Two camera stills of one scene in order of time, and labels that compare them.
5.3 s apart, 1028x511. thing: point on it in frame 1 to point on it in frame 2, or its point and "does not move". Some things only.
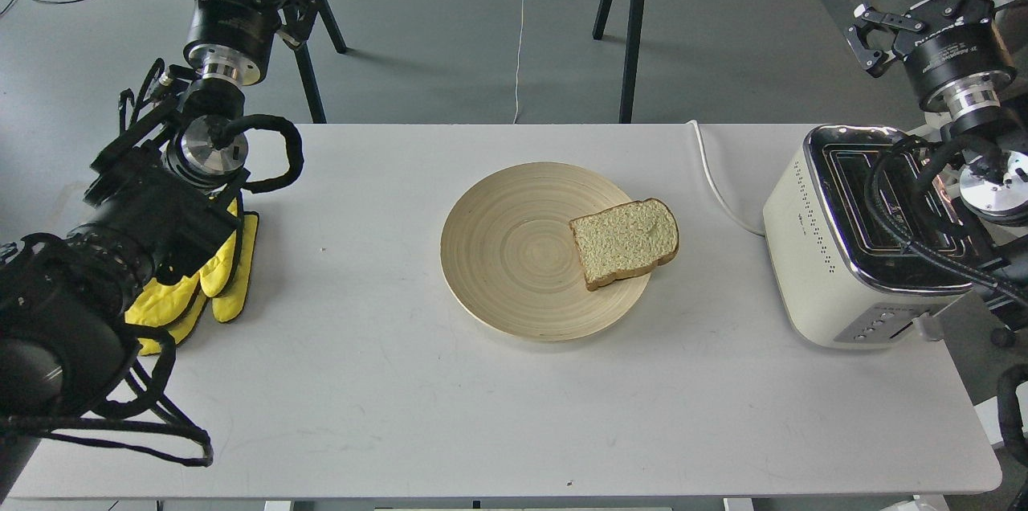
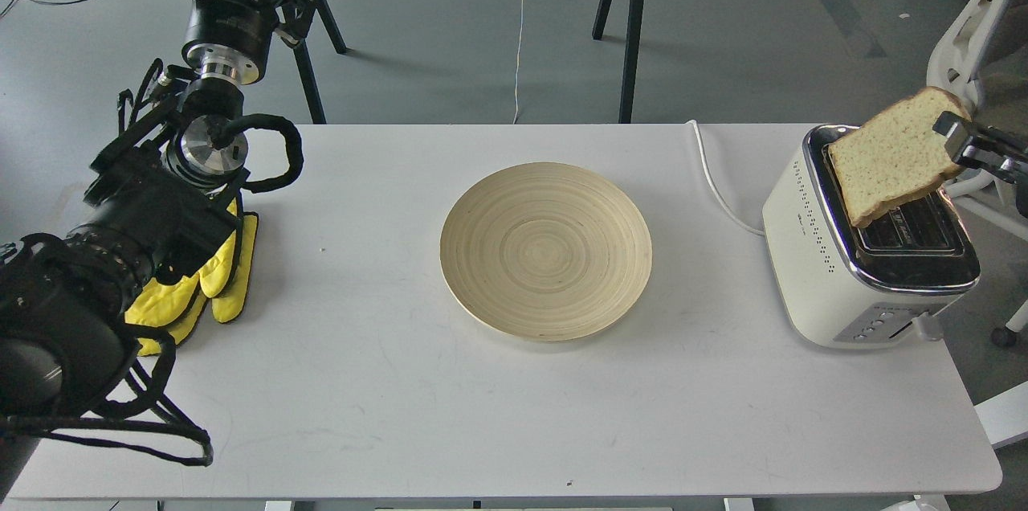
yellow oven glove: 177,304 does not move
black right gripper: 956,47 to 989,149
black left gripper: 234,22 does not move
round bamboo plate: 510,259 does not move
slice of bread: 625,240 to 895,153
